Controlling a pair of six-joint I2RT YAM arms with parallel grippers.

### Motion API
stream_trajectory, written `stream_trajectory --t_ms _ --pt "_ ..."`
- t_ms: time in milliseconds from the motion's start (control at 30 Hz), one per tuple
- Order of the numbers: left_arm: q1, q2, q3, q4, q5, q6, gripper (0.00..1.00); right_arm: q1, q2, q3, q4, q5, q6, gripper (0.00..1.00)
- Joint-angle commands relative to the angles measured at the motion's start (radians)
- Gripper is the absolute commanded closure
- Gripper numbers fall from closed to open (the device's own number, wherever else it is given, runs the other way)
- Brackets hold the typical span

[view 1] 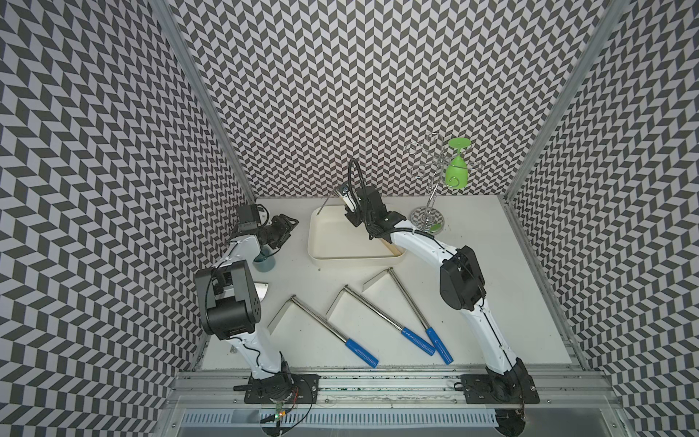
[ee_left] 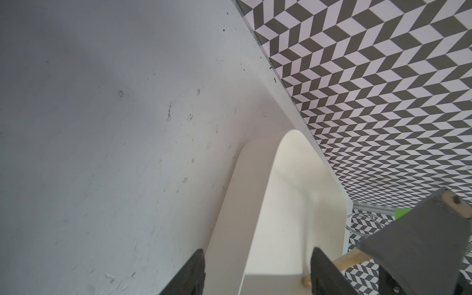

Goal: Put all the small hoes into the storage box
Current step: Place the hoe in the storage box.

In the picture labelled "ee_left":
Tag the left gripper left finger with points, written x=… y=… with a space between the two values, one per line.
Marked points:
x=190 y=279

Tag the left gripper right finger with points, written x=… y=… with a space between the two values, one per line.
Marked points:
x=326 y=278

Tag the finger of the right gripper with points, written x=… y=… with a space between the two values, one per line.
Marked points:
x=398 y=284

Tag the wooden handle hoe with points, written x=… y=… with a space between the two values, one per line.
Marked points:
x=427 y=245

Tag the cream storage box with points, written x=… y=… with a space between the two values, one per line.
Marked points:
x=281 y=203

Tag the chrome cup rack stand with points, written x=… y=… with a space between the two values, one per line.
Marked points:
x=361 y=224

